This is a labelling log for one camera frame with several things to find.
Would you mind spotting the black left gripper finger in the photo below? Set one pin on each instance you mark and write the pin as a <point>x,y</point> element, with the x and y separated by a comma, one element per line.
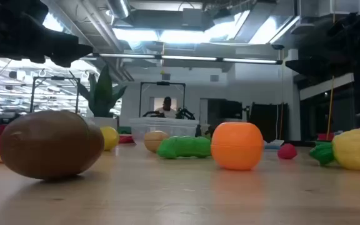
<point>70,47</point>
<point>62,61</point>

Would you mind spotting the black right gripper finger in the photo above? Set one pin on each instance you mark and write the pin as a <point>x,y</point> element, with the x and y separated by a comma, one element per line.
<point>311,67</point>

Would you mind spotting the red toy raspberry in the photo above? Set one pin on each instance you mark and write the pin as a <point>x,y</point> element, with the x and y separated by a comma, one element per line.
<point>287,151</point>

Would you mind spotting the yellow toy lemon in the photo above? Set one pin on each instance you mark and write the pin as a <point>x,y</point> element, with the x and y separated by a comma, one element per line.
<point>111,137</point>

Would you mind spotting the yellow toy pineapple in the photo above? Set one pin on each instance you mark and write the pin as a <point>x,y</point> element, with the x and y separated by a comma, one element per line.
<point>355,148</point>

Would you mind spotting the tan toy potato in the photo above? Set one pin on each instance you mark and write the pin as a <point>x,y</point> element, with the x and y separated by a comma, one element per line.
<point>155,141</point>

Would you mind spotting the green toy cucumber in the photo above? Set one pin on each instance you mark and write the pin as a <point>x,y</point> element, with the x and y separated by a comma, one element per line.
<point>183,147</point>

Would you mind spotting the green artificial plant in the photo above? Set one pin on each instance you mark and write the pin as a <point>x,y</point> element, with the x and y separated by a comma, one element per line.
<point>103,93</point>

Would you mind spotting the black partition panel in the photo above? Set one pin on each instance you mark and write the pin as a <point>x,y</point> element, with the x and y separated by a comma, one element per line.
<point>269,122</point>

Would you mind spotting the red plastic bin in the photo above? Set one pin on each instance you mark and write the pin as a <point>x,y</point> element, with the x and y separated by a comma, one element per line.
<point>325,136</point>

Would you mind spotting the white plant pot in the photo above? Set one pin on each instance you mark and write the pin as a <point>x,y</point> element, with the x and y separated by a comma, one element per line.
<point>102,122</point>

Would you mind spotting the brown toy kiwi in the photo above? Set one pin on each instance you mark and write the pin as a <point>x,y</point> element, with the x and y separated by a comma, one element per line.
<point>52,143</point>

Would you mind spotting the clear lid with blue rim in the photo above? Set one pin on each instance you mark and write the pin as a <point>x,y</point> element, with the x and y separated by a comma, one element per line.
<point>273,145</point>

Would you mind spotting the red cloth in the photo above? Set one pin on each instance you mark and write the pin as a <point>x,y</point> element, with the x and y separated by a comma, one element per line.
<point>126,139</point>

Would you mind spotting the orange toy fruit with leaf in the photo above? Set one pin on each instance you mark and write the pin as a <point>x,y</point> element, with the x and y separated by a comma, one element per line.
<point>237,147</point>

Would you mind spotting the person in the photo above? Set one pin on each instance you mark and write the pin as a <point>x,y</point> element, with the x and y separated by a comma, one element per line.
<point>167,109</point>

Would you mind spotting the long ceiling light bar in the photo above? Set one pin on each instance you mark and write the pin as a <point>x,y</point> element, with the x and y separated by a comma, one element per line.
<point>186,58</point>

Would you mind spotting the clear plastic container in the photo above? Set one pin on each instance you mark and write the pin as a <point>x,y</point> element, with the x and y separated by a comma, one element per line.
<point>164,126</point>

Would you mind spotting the black robot station frame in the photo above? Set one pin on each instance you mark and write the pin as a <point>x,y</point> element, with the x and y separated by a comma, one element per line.
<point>55,78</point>
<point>162,83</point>

